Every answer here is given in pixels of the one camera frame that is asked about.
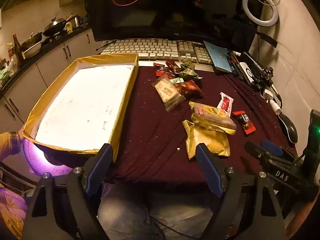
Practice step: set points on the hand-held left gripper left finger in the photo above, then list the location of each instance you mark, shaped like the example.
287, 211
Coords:
100, 165

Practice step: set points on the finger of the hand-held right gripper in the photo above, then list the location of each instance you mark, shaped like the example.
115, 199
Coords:
275, 167
272, 147

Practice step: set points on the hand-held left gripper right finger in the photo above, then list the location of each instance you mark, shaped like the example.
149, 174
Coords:
210, 170

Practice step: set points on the plain gold snack packet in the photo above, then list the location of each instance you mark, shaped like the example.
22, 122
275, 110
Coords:
207, 140

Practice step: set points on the small red black packet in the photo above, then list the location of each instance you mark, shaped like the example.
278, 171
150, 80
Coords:
160, 70
244, 122

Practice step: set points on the large gold-edged cracker packet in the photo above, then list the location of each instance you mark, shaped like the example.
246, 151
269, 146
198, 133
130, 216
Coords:
212, 116

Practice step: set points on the white and red candy packet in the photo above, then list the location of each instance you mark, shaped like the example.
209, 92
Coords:
225, 103

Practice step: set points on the gold-edged white box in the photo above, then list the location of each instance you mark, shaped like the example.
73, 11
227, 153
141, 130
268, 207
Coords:
75, 105

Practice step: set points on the large red snack packet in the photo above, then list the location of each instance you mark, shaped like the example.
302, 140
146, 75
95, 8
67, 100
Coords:
188, 87

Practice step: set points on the beige cheese biscuit packet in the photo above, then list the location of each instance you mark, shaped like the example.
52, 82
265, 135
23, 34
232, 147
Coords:
168, 92

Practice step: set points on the green pea snack packet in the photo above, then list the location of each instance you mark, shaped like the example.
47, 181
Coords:
188, 73

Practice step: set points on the dark green snack packet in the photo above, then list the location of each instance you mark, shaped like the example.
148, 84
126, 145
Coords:
187, 65

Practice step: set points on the long dark red packet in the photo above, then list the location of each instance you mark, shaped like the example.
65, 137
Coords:
172, 65

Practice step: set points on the person's right forearm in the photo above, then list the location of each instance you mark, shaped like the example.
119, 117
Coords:
303, 216

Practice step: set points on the black computer mouse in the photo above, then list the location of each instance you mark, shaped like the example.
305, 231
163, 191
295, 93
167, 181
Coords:
287, 127

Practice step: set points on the white charger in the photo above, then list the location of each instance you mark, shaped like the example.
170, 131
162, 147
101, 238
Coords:
273, 103

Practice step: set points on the person's grey jeans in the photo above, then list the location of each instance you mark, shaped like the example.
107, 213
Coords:
125, 212

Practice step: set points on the purple glowing fan heater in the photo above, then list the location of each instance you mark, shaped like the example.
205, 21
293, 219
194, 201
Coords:
40, 160

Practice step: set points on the maroon tablecloth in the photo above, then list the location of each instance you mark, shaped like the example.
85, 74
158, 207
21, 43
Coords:
155, 130

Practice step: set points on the black clamp device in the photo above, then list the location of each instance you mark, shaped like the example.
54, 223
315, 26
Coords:
263, 78

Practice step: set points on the white power bank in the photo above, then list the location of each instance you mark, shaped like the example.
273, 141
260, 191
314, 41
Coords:
247, 72

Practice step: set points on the black pen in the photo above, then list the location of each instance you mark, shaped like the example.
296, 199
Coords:
235, 65

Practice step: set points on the small green candy packet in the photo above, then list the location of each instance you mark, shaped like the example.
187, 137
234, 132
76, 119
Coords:
176, 80

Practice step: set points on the purple quilted cloth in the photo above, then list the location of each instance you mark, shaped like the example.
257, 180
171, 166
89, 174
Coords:
10, 210

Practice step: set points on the blue notebook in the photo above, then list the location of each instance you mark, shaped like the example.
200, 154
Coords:
217, 57

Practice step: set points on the white kitchen cabinets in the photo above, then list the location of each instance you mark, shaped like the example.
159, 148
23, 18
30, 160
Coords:
50, 62

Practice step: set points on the black box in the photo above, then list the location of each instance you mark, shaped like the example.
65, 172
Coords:
242, 36

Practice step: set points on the white keyboard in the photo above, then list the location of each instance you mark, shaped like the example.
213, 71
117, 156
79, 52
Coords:
150, 47

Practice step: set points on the green plastic bag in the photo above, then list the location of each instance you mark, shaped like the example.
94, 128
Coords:
5, 76

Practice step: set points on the metal bowl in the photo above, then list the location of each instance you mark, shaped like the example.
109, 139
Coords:
32, 50

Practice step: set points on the small yellow box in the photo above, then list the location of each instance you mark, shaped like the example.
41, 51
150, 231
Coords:
69, 27

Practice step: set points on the dark glass bottle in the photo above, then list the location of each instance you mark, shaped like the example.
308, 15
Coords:
18, 50

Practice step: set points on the dark frying pan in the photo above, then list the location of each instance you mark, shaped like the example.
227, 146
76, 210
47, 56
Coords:
31, 40

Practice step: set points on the steel kettle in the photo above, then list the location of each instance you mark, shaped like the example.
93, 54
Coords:
78, 21

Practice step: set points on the steel wok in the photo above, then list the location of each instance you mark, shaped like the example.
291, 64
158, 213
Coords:
53, 26

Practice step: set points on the black monitor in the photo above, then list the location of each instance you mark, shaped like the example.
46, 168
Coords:
150, 5

